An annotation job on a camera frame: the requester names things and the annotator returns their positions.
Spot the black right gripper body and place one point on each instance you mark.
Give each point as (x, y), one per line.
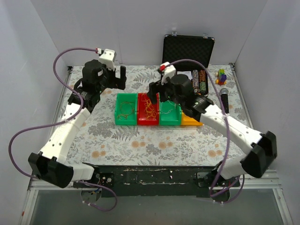
(159, 86)

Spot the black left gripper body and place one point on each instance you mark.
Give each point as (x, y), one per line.
(115, 78)

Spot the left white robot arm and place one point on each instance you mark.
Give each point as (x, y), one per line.
(49, 163)

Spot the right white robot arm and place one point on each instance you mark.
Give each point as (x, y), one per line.
(259, 149)

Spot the left green plastic bin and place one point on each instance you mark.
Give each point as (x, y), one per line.
(126, 109)

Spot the green plastic bin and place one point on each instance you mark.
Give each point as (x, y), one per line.
(126, 109)
(170, 114)

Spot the red plastic bin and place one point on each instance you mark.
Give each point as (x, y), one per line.
(147, 113)

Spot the right green plastic bin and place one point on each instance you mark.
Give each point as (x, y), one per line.
(170, 114)

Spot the yellow plastic bin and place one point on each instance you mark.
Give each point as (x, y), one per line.
(188, 121)

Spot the black poker chip case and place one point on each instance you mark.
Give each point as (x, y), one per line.
(198, 48)

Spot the colourful toy block car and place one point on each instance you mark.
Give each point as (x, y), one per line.
(220, 77)

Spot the black microphone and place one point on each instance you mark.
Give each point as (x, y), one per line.
(224, 97)

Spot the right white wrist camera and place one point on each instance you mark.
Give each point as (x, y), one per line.
(167, 70)

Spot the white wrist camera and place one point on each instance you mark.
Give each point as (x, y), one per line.
(107, 57)
(167, 70)

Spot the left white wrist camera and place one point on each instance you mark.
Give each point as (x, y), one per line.
(107, 57)

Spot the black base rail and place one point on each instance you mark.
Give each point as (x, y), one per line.
(137, 180)

